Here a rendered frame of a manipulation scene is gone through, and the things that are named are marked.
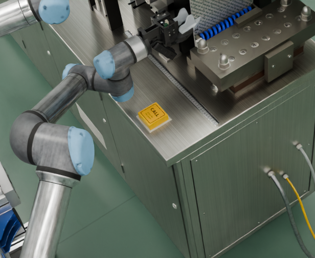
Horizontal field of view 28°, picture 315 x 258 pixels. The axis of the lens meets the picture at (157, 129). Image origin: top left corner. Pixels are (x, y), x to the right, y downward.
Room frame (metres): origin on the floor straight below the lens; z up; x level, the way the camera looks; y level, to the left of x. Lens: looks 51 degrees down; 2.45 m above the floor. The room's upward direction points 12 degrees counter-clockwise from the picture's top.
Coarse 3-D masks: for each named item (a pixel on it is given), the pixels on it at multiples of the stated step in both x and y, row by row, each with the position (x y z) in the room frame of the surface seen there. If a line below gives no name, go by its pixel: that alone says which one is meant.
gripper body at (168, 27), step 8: (152, 16) 1.46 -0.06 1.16; (160, 16) 1.45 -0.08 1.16; (168, 16) 1.45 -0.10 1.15; (152, 24) 1.45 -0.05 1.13; (160, 24) 1.42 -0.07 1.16; (168, 24) 1.43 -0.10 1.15; (176, 24) 1.41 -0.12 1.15; (144, 32) 1.40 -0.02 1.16; (152, 32) 1.40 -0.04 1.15; (160, 32) 1.41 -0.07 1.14; (168, 32) 1.40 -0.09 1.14; (176, 32) 1.42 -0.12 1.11; (144, 40) 1.39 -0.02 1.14; (152, 40) 1.40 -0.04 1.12; (160, 40) 1.41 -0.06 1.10; (168, 40) 1.40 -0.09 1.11
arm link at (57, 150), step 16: (48, 128) 1.07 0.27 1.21; (64, 128) 1.06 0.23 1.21; (32, 144) 1.03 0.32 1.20; (48, 144) 1.02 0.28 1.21; (64, 144) 1.01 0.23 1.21; (80, 144) 1.00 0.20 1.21; (32, 160) 1.02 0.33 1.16; (48, 160) 0.98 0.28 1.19; (64, 160) 0.97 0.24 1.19; (80, 160) 0.97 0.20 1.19; (48, 176) 0.95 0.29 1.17; (64, 176) 0.94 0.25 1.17; (80, 176) 0.96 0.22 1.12; (48, 192) 0.92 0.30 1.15; (64, 192) 0.92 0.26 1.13; (32, 208) 0.91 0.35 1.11; (48, 208) 0.89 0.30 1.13; (64, 208) 0.89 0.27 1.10; (32, 224) 0.86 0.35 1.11; (48, 224) 0.85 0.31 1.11; (32, 240) 0.83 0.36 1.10; (48, 240) 0.82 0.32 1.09; (32, 256) 0.79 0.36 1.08; (48, 256) 0.79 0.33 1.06
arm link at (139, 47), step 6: (132, 36) 1.41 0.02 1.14; (138, 36) 1.40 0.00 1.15; (132, 42) 1.38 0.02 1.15; (138, 42) 1.38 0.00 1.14; (132, 48) 1.36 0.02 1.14; (138, 48) 1.36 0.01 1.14; (144, 48) 1.37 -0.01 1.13; (138, 54) 1.35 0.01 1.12; (144, 54) 1.36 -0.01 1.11; (138, 60) 1.35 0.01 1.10
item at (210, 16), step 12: (192, 0) 1.48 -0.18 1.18; (204, 0) 1.49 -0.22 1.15; (216, 0) 1.51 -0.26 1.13; (228, 0) 1.53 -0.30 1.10; (240, 0) 1.55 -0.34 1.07; (252, 0) 1.57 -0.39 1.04; (192, 12) 1.47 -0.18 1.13; (204, 12) 1.49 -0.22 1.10; (216, 12) 1.51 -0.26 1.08; (228, 12) 1.53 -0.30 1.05; (204, 24) 1.49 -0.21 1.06
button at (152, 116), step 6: (150, 108) 1.31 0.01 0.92; (156, 108) 1.31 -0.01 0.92; (138, 114) 1.30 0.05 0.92; (144, 114) 1.29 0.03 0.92; (150, 114) 1.29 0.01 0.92; (156, 114) 1.28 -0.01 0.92; (162, 114) 1.28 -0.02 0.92; (144, 120) 1.27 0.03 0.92; (150, 120) 1.26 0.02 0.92; (156, 120) 1.26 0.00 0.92; (162, 120) 1.26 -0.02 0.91; (150, 126) 1.24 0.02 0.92
